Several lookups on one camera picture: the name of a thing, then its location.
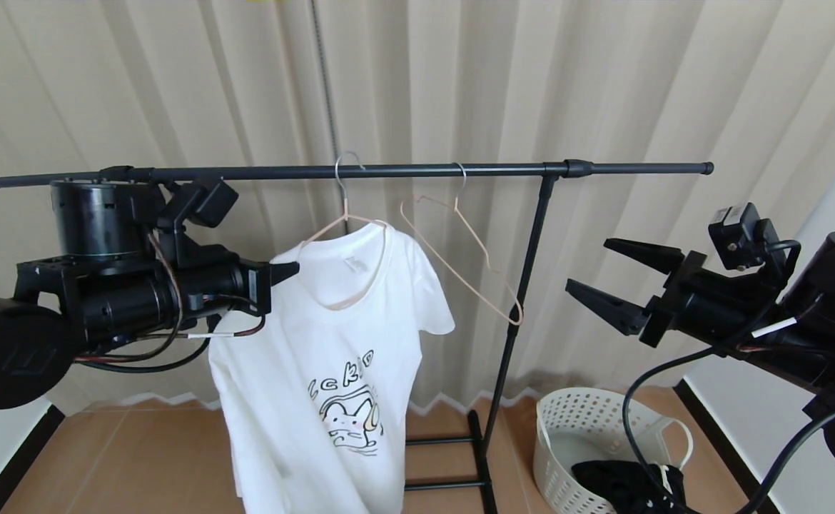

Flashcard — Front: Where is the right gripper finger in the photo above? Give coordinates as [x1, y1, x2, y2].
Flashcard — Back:
[566, 278, 652, 336]
[604, 238, 687, 276]

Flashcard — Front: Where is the black garment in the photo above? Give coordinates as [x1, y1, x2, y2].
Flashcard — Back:
[572, 460, 688, 514]

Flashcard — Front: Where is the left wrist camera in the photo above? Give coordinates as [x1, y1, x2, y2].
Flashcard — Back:
[157, 178, 240, 268]

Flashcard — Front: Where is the beige curtain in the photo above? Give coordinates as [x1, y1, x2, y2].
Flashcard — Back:
[0, 0, 835, 422]

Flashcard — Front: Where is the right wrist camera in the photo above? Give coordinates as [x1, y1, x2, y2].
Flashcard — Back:
[708, 202, 802, 286]

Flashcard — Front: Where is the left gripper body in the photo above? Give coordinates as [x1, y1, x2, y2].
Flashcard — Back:
[79, 243, 273, 351]

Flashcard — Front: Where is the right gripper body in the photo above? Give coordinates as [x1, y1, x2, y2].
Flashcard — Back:
[639, 250, 782, 351]

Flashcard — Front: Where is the pink clothes hanger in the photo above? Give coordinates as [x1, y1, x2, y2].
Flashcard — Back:
[296, 151, 391, 313]
[399, 163, 525, 328]

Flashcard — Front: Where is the black clothes rack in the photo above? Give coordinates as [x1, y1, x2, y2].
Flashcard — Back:
[0, 158, 714, 514]

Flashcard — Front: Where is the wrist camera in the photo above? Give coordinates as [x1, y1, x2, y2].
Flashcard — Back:
[157, 178, 240, 268]
[708, 202, 802, 286]

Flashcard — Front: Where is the white laundry basket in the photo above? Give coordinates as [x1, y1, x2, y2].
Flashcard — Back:
[534, 388, 695, 514]

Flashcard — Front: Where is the white printed t-shirt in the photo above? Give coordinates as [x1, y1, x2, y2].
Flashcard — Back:
[208, 221, 456, 514]

